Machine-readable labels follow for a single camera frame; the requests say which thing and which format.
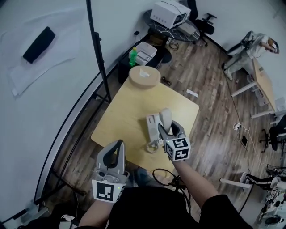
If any white microwave oven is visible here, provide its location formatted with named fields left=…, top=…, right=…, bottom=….
left=150, top=0, right=192, bottom=30

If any long black floor cable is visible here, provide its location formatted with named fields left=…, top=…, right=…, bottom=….
left=221, top=64, right=272, bottom=175

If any person's black shirt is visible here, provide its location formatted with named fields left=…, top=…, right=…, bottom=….
left=106, top=186, right=253, bottom=229

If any white telephone base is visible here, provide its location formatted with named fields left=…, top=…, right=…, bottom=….
left=146, top=113, right=173, bottom=148

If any round wooden tissue box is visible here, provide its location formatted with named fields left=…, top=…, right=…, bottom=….
left=128, top=65, right=161, bottom=89

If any flat grey box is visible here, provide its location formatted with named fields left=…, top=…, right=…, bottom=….
left=178, top=22, right=198, bottom=37

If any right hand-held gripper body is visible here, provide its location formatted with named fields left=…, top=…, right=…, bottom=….
left=164, top=132, right=191, bottom=162

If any white table leg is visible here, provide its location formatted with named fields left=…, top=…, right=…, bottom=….
left=219, top=177, right=251, bottom=191

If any large black-framed whiteboard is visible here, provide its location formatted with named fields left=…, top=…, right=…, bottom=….
left=0, top=0, right=113, bottom=223

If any person's shoe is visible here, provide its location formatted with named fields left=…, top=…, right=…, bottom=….
left=133, top=168, right=155, bottom=187

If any person's left forearm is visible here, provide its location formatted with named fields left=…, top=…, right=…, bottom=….
left=78, top=199, right=115, bottom=229

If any white open box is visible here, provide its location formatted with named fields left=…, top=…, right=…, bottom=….
left=134, top=41, right=158, bottom=66

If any wooden desk with white legs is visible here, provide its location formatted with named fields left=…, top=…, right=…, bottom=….
left=231, top=58, right=278, bottom=119

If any round black marble table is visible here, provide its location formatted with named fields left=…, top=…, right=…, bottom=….
left=143, top=9, right=201, bottom=42

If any black low cabinet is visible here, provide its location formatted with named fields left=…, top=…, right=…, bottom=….
left=118, top=33, right=172, bottom=85

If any white paper sheet on whiteboard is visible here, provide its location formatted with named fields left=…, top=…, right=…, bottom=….
left=0, top=13, right=81, bottom=97

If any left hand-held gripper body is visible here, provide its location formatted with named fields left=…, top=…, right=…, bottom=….
left=91, top=165, right=130, bottom=204

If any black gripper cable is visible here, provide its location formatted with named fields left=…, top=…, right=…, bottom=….
left=152, top=168, right=191, bottom=213

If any white floor cord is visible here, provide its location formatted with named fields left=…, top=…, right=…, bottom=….
left=240, top=125, right=263, bottom=161

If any black whiteboard eraser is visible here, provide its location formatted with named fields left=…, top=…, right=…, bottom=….
left=22, top=26, right=56, bottom=64

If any black swivel chair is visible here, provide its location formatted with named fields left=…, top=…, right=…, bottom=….
left=260, top=114, right=286, bottom=157

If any person's right forearm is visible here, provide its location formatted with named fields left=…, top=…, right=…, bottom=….
left=172, top=159, right=219, bottom=210

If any light wooden square table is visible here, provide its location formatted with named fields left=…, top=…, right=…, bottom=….
left=91, top=76, right=200, bottom=178

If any black office chair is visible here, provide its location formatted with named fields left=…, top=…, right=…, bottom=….
left=187, top=0, right=218, bottom=47

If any green plastic bottle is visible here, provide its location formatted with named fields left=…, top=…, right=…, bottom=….
left=129, top=47, right=138, bottom=68

